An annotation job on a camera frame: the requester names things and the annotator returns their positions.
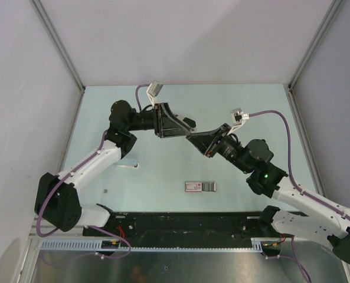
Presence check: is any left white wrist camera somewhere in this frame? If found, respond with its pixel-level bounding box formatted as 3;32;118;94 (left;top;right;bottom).
146;80;163;106

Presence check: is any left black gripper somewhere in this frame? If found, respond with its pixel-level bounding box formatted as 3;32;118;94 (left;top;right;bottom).
126;103;190;139

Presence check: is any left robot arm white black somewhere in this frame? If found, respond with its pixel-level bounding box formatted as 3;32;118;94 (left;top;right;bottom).
34;100;197;237

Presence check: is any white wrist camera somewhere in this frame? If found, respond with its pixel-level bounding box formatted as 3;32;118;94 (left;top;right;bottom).
146;80;163;106
228;108;249;134

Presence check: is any beige black stapler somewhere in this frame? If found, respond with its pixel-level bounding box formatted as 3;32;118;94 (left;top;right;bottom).
175;114;197;131

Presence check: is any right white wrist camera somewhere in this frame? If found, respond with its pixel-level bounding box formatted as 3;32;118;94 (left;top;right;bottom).
228;108;249;134

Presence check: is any staple box with staples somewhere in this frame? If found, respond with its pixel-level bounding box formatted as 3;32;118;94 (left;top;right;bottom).
185;182;217;193

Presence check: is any white slotted cable duct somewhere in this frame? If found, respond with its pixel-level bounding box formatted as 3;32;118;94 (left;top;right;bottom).
40;238;282;254

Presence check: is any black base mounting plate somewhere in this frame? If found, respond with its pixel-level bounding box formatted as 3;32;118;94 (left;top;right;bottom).
83;212;280;249

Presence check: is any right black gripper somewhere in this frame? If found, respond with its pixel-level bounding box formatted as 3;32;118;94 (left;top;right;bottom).
186;123;253;175

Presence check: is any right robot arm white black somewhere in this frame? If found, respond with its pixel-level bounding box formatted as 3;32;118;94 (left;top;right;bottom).
186;124;350;264

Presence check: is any aluminium frame rail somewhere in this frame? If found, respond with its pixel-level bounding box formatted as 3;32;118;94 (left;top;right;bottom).
288;216;348;239

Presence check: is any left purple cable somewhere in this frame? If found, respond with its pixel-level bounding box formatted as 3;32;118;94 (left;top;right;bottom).
35;84;148;260

